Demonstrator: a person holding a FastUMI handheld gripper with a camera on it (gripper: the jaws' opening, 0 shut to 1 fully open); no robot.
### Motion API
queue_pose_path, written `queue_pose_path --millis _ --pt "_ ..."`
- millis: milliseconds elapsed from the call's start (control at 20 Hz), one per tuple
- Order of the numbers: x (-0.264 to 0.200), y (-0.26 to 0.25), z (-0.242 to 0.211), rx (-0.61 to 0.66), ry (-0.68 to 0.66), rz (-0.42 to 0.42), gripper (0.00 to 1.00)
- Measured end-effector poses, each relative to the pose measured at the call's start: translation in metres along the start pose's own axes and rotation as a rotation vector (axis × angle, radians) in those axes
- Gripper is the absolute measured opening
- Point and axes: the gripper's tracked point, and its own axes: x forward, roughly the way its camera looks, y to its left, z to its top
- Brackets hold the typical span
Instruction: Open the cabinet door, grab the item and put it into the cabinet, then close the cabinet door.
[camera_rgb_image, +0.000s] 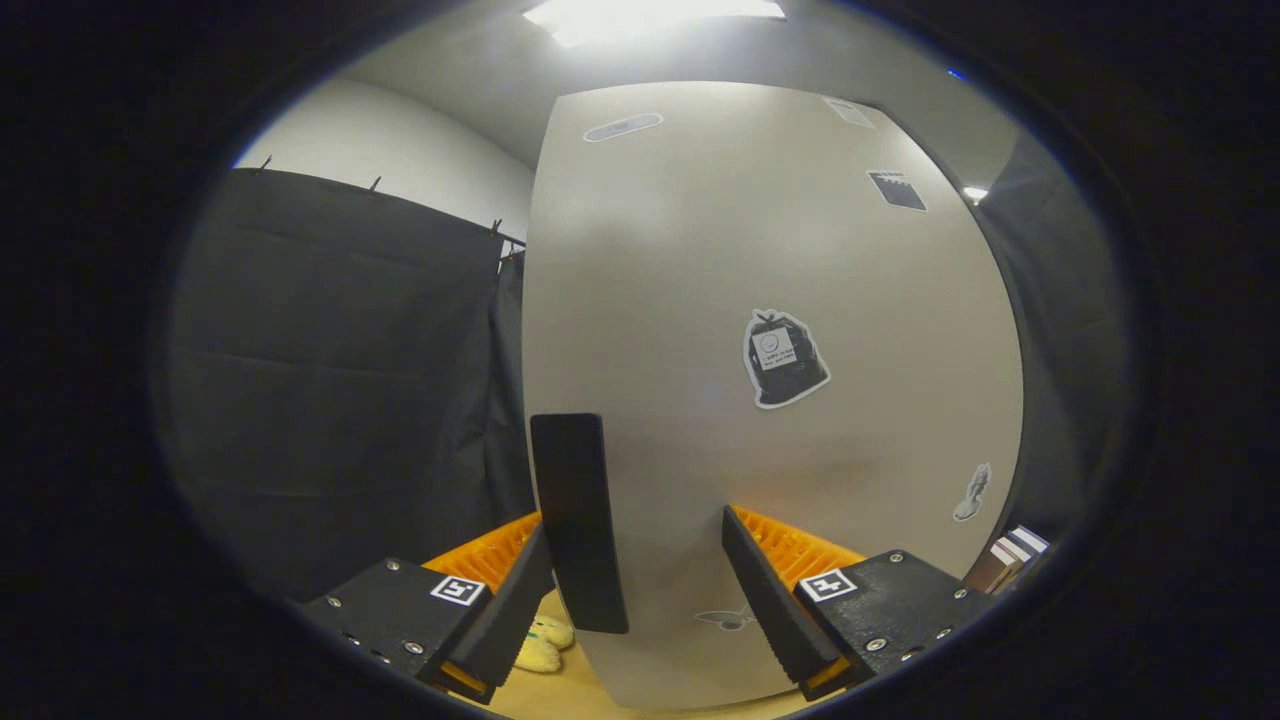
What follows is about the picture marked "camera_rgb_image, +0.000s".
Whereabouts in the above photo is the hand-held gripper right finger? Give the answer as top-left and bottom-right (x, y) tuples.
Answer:
(720, 505), (998, 703)

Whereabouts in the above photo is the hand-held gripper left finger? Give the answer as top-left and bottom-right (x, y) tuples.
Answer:
(301, 511), (556, 707)

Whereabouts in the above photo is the black door handle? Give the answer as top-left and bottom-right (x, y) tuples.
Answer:
(529, 412), (630, 635)

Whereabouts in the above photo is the grey cabinet door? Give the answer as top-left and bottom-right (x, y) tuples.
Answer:
(521, 82), (1025, 711)

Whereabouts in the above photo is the yellow plush toy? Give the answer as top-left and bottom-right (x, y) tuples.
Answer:
(513, 590), (577, 674)

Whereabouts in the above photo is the dark grey cabinet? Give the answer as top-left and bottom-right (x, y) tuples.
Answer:
(870, 95), (1096, 601)

